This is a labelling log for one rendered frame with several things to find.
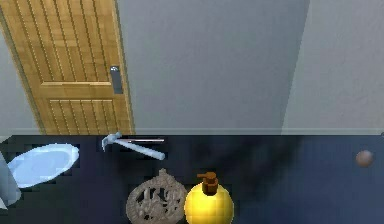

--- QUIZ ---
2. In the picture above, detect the silver tap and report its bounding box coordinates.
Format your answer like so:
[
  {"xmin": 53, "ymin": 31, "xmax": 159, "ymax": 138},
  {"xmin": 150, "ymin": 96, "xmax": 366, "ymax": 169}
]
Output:
[{"xmin": 101, "ymin": 131, "xmax": 166, "ymax": 162}]

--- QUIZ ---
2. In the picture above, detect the yellow round soap dispenser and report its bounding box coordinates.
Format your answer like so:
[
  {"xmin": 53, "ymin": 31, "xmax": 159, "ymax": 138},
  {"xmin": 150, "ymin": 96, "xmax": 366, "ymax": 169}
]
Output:
[{"xmin": 183, "ymin": 171, "xmax": 235, "ymax": 224}]

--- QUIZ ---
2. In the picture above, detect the grey ornate round ornament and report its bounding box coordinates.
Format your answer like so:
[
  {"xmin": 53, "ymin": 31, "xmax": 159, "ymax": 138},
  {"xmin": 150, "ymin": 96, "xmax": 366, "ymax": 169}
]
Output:
[{"xmin": 125, "ymin": 168, "xmax": 189, "ymax": 224}]

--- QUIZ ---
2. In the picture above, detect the wooden room door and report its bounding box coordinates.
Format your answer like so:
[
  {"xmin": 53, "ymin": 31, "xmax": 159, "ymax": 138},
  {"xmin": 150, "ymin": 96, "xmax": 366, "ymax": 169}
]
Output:
[{"xmin": 0, "ymin": 0, "xmax": 136, "ymax": 136}]

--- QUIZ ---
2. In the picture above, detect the white toilet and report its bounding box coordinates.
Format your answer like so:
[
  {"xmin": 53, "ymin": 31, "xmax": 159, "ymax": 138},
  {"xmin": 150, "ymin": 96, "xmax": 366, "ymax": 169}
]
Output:
[{"xmin": 0, "ymin": 142, "xmax": 81, "ymax": 211}]

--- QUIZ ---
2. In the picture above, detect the small brown ball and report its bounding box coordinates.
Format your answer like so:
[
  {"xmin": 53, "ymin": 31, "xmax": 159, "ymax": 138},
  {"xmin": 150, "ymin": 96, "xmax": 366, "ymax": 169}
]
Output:
[{"xmin": 355, "ymin": 149, "xmax": 374, "ymax": 168}]

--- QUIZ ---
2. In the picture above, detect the grey door handle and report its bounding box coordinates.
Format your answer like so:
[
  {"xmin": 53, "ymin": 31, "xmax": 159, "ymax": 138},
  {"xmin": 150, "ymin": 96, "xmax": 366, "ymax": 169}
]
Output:
[{"xmin": 109, "ymin": 65, "xmax": 124, "ymax": 95}]

